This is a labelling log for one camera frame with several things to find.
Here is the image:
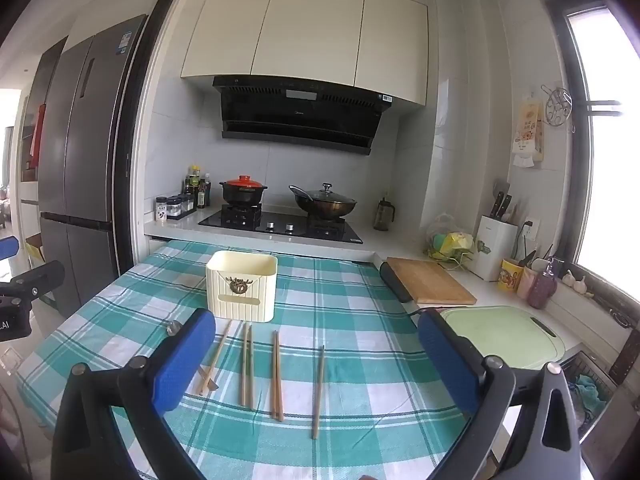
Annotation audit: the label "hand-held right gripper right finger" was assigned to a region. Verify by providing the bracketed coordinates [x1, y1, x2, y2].
[416, 308, 583, 480]

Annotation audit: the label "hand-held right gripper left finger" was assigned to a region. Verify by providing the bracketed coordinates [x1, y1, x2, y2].
[50, 307, 217, 480]

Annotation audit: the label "cream ribbed utensil holder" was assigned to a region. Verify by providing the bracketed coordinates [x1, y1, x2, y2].
[205, 250, 279, 322]

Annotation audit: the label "cardboard box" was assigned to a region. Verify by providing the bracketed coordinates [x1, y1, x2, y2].
[25, 234, 46, 268]

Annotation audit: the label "green cutting board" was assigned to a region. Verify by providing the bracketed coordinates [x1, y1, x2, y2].
[440, 305, 566, 372]

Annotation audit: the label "wooden cutting board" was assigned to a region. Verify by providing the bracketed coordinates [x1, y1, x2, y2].
[386, 256, 478, 306]

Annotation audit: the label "yellow printed cup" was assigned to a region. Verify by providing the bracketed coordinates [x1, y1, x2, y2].
[497, 258, 524, 293]

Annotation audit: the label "teal checkered tablecloth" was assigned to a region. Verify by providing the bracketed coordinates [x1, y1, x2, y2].
[15, 240, 506, 480]

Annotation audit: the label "pink cup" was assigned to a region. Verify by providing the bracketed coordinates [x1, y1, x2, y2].
[516, 265, 538, 301]

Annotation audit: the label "red hanging cloth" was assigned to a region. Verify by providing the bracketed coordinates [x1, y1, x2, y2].
[29, 104, 47, 168]

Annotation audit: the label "plastic bag yellow green contents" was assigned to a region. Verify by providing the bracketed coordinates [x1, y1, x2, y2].
[424, 212, 476, 267]

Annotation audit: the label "grey refrigerator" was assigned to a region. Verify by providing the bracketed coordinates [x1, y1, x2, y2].
[20, 14, 150, 318]

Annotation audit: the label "white knife block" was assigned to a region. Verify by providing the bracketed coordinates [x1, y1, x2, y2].
[472, 215, 518, 282]

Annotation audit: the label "purple soap dispenser bottle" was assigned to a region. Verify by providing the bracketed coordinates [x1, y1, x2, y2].
[526, 257, 558, 310]

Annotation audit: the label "black sink basket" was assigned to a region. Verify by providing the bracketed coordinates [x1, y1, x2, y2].
[560, 350, 626, 441]

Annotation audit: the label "teal cloth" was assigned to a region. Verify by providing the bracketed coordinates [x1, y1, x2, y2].
[572, 372, 601, 411]

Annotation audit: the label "dark glass jug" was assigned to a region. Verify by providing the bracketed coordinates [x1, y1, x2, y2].
[374, 197, 396, 232]

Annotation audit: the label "black gas stove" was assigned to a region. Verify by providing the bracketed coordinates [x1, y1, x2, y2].
[197, 205, 363, 245]

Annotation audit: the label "black clay pot red lid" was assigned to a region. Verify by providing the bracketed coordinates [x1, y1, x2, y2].
[219, 175, 268, 207]

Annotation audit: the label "large dark sauce bottle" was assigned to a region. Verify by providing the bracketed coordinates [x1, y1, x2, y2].
[182, 164, 201, 197]

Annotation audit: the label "dark metal wok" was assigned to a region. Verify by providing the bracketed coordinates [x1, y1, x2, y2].
[288, 185, 359, 221]

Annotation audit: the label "glass wok lid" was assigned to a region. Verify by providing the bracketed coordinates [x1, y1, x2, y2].
[295, 183, 357, 203]

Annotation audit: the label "hanging printed paper packet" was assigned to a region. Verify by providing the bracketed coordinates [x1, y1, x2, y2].
[511, 91, 546, 168]

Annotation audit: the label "black range hood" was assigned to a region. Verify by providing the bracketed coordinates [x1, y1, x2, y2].
[212, 76, 393, 156]

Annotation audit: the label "kitchen window dark frame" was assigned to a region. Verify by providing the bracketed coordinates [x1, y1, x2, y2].
[545, 0, 640, 281]

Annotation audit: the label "metal wire steamer rack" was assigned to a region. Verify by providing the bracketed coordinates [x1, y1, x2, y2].
[541, 85, 575, 131]

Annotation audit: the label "white wall cabinet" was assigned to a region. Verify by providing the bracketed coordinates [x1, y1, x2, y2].
[180, 0, 430, 107]

